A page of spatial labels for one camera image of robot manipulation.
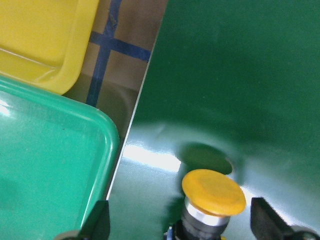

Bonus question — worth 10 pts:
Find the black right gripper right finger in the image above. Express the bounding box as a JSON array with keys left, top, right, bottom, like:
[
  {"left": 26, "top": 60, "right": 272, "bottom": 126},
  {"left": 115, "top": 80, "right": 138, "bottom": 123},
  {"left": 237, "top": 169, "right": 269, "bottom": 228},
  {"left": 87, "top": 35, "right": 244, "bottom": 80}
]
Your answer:
[{"left": 250, "top": 197, "right": 297, "bottom": 240}]

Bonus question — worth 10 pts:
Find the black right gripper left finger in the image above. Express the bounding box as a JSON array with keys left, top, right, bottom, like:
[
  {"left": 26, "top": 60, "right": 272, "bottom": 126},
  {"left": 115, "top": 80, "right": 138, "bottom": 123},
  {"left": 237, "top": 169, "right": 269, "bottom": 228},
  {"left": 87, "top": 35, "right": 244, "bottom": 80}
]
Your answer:
[{"left": 79, "top": 200, "right": 111, "bottom": 240}]

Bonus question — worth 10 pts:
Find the yellow push button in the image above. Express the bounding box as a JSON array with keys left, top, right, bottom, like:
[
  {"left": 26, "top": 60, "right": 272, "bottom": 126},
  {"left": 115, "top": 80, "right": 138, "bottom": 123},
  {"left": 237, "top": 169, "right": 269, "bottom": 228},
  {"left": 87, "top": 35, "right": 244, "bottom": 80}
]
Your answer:
[{"left": 163, "top": 168, "right": 247, "bottom": 240}]

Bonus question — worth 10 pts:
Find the green plastic tray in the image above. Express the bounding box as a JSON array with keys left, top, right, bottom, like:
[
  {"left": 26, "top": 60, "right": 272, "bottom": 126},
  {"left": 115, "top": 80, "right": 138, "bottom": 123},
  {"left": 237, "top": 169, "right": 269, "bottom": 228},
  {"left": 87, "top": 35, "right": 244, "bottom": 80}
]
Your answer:
[{"left": 0, "top": 77, "right": 119, "bottom": 240}]

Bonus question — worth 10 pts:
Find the green conveyor belt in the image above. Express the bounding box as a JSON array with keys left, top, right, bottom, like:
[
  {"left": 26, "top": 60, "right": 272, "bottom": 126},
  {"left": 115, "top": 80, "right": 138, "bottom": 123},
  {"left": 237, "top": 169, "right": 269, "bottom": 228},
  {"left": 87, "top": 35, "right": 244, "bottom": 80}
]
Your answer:
[{"left": 109, "top": 0, "right": 320, "bottom": 240}]

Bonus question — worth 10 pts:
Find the yellow plastic tray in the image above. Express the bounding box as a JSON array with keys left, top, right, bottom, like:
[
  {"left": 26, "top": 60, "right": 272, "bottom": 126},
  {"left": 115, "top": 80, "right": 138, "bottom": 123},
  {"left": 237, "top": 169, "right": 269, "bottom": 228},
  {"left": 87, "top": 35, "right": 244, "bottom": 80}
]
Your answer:
[{"left": 0, "top": 0, "right": 99, "bottom": 95}]

